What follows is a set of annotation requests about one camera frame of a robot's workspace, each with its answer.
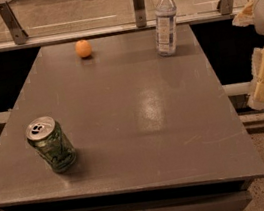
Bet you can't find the clear plastic water bottle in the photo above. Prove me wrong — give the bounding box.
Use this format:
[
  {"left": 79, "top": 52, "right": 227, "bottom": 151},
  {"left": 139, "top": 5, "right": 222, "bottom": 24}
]
[{"left": 155, "top": 0, "right": 177, "bottom": 56}]

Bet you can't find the green soda can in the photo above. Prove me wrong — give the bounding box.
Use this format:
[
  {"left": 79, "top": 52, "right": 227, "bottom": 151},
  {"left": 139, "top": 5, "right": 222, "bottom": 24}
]
[{"left": 25, "top": 116, "right": 77, "bottom": 173}]

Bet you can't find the orange fruit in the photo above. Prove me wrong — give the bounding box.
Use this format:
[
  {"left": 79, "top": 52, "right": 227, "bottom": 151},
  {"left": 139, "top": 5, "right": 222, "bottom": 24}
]
[{"left": 75, "top": 40, "right": 92, "bottom": 58}]

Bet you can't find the middle metal bracket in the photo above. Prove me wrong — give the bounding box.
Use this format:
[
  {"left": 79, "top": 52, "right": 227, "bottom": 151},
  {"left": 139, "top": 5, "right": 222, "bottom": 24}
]
[{"left": 133, "top": 0, "right": 147, "bottom": 28}]

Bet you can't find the left metal bracket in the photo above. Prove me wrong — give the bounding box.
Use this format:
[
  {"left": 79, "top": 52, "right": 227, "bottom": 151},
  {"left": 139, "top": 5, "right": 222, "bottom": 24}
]
[{"left": 0, "top": 2, "right": 28, "bottom": 45}]

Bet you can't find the grey metal rail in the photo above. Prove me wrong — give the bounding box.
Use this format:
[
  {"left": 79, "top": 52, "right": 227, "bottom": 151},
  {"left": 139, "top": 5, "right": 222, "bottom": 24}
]
[{"left": 0, "top": 7, "right": 242, "bottom": 52}]

